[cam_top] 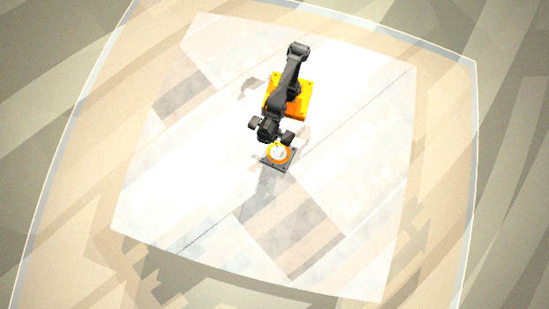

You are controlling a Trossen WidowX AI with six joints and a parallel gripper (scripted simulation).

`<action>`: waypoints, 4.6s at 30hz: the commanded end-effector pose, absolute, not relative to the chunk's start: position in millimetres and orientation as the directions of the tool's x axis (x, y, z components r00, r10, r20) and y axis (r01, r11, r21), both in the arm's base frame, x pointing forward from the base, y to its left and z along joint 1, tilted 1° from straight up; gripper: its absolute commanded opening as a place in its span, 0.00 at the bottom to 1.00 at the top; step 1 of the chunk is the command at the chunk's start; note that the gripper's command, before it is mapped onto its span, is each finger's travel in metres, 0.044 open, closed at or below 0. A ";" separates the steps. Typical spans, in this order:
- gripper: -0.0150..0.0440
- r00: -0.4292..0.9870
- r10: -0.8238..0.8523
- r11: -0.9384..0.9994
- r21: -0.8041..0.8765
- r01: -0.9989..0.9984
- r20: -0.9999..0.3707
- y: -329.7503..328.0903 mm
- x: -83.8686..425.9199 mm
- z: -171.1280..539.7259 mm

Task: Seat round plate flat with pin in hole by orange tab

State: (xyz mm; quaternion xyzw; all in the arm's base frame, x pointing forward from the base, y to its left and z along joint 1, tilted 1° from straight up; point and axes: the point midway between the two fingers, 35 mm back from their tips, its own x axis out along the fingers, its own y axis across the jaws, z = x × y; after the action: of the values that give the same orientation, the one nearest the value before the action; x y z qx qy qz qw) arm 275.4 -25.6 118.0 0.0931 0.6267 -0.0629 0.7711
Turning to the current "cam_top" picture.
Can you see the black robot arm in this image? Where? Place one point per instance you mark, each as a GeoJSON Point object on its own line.
{"type": "Point", "coordinates": [287, 90]}

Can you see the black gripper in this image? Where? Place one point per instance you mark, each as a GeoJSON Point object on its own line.
{"type": "Point", "coordinates": [286, 138]}

